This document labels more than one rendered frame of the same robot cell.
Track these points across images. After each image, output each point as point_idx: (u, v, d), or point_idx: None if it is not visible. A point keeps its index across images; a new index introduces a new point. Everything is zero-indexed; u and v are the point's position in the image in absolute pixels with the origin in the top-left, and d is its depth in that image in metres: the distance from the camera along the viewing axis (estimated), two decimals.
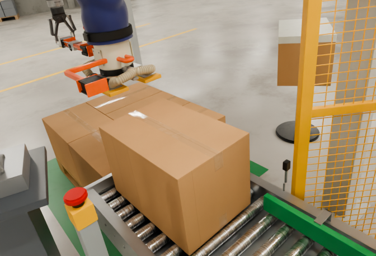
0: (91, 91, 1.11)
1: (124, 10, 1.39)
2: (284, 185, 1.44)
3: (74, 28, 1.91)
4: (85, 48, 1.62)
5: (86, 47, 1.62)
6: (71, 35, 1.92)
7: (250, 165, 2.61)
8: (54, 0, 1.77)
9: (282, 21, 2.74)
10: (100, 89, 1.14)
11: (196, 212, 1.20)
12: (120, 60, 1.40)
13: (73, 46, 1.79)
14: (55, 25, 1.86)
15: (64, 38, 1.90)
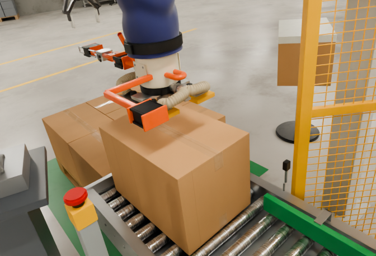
0: (149, 123, 0.85)
1: (175, 15, 1.12)
2: (284, 185, 1.44)
3: (99, 4, 1.59)
4: (120, 60, 1.36)
5: (121, 59, 1.36)
6: (95, 12, 1.60)
7: (250, 165, 2.61)
8: None
9: (282, 21, 2.74)
10: (160, 120, 0.87)
11: (196, 212, 1.20)
12: (170, 76, 1.14)
13: (102, 56, 1.53)
14: (70, 3, 1.52)
15: (89, 46, 1.64)
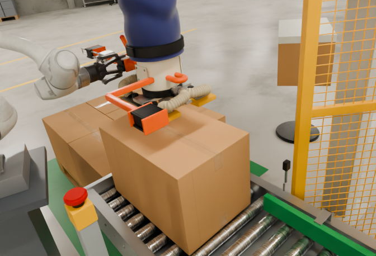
0: (149, 127, 0.86)
1: (177, 18, 1.13)
2: (284, 185, 1.44)
3: (117, 74, 1.44)
4: (122, 62, 1.37)
5: (123, 61, 1.37)
6: None
7: (250, 165, 2.61)
8: None
9: (282, 21, 2.74)
10: (160, 124, 0.88)
11: (196, 212, 1.20)
12: (171, 79, 1.15)
13: None
14: (108, 62, 1.36)
15: (92, 47, 1.65)
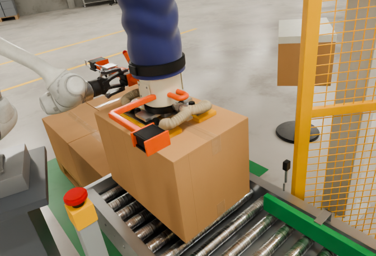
0: (151, 148, 0.89)
1: (179, 38, 1.16)
2: (284, 185, 1.44)
3: (120, 88, 1.47)
4: (125, 77, 1.40)
5: (126, 76, 1.40)
6: None
7: (250, 165, 2.61)
8: None
9: (282, 21, 2.74)
10: (161, 145, 0.91)
11: (193, 197, 1.16)
12: (173, 96, 1.18)
13: None
14: (111, 76, 1.40)
15: (95, 60, 1.69)
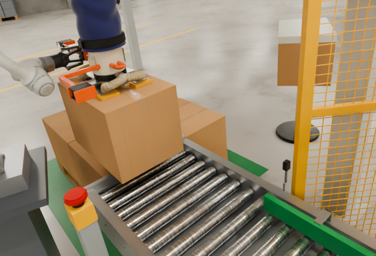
0: (79, 98, 1.19)
1: (117, 19, 1.46)
2: (284, 185, 1.44)
3: (79, 62, 1.77)
4: (81, 53, 1.70)
5: (83, 52, 1.71)
6: None
7: (250, 165, 2.61)
8: None
9: (282, 21, 2.74)
10: (89, 96, 1.21)
11: (126, 146, 1.46)
12: (112, 66, 1.48)
13: (71, 50, 1.88)
14: (70, 52, 1.70)
15: (64, 41, 1.99)
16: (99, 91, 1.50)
